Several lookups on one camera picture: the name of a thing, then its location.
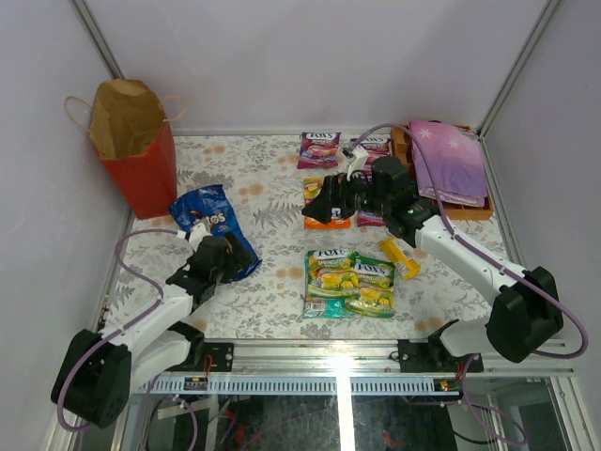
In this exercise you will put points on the purple star cloth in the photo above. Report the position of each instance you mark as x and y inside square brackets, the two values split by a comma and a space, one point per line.
[448, 163]

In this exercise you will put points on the yellow snack bar packet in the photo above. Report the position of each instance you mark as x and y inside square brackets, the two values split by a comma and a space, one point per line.
[406, 267]

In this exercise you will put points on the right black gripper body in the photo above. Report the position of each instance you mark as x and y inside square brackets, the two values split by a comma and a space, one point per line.
[366, 199]

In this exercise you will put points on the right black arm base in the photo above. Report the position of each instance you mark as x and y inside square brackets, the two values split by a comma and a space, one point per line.
[428, 356]

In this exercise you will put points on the purple candy bag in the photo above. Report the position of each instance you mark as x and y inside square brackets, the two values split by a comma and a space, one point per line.
[365, 218]
[318, 149]
[376, 147]

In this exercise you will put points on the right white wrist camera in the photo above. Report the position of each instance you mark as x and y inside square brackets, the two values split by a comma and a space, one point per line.
[357, 157]

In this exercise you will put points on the blue Doritos chip bag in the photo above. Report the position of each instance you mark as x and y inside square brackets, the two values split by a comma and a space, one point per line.
[210, 207]

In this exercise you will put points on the aluminium front rail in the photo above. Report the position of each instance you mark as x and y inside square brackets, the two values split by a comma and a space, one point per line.
[363, 357]

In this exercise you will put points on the red paper bag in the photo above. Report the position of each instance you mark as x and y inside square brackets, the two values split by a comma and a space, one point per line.
[129, 126]

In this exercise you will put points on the wooden compartment tray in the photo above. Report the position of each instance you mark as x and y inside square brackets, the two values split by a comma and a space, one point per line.
[402, 149]

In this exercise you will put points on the green snack package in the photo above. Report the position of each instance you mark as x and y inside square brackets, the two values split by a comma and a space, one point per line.
[330, 282]

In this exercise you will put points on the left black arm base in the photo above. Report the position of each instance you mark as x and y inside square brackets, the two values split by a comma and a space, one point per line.
[211, 357]

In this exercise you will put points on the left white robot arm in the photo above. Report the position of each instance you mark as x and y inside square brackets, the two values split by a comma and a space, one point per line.
[101, 369]

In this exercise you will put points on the orange snack package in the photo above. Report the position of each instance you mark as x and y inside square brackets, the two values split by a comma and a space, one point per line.
[311, 189]

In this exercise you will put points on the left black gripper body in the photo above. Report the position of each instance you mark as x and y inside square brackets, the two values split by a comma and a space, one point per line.
[230, 254]

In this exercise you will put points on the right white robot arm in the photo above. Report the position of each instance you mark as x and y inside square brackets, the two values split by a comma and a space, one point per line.
[524, 310]

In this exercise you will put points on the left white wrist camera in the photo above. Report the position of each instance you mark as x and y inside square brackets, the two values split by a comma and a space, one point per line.
[197, 233]

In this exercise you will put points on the blue slotted cable duct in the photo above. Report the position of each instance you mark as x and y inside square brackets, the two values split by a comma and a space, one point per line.
[310, 386]

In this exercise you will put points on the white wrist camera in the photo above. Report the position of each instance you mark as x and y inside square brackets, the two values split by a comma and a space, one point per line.
[197, 233]
[357, 157]

